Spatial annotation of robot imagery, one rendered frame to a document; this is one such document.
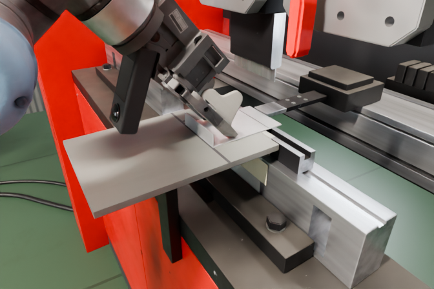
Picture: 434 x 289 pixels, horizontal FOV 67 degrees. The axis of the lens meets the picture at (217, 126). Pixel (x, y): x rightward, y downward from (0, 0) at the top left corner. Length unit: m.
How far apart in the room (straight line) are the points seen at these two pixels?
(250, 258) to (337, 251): 0.11
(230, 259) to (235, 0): 0.35
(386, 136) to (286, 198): 0.26
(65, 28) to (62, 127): 0.37
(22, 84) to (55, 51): 1.06
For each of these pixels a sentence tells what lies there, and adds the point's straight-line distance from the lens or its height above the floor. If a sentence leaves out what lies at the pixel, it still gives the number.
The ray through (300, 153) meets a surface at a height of 1.00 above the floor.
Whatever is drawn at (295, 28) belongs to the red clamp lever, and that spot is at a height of 1.18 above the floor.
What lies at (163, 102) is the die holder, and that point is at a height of 0.92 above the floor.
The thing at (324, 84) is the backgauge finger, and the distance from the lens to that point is 0.66.
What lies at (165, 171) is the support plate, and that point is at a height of 1.00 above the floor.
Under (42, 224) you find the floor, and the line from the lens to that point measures 1.99.
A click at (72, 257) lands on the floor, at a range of 1.76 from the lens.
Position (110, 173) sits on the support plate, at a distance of 0.43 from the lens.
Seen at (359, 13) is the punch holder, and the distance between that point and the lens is 0.33.
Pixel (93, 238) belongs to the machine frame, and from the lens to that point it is 1.70.
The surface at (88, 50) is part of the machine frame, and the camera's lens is 1.29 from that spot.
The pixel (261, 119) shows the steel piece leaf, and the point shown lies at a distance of 0.54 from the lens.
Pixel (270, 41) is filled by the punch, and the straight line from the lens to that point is 0.46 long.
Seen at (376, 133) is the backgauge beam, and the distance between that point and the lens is 0.68.
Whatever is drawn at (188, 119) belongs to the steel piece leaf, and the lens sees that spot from 0.51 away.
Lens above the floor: 1.24
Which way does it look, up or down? 28 degrees down
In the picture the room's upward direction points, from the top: straight up
